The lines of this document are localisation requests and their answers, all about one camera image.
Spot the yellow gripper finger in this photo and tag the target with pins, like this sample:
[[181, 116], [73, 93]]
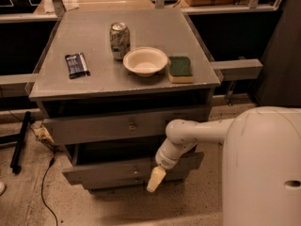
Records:
[[156, 177]]

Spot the grey drawer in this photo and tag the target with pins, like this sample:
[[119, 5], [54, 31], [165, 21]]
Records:
[[136, 181], [74, 130], [124, 169]]

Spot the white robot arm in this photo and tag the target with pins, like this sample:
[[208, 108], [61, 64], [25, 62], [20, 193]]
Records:
[[261, 163]]

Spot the grey bottom drawer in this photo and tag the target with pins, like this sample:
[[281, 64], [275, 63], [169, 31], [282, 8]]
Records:
[[136, 181]]

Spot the grey top drawer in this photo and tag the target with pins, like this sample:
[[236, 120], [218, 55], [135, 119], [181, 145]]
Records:
[[74, 130]]

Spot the grey drawer cabinet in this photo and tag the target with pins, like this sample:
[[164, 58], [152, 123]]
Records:
[[111, 82]]

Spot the green yellow sponge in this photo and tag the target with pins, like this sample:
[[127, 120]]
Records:
[[179, 70]]

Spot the white paper bowl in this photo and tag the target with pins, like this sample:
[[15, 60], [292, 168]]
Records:
[[145, 61]]

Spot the white power strip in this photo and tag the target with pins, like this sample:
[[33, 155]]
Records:
[[43, 134]]

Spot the blue snack packet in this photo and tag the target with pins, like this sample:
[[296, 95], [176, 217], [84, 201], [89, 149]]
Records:
[[77, 65]]

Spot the black bar on floor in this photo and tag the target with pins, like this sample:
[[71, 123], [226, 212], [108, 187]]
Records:
[[16, 168]]

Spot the green soda can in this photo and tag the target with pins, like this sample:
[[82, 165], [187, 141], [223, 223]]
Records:
[[119, 40]]

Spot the dark cabinet at right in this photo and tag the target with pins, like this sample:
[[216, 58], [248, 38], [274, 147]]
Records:
[[279, 82]]

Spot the white crumpled cloth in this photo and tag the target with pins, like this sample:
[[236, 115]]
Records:
[[70, 4]]

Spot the grey side rail beam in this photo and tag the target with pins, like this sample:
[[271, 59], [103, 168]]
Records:
[[241, 69]]

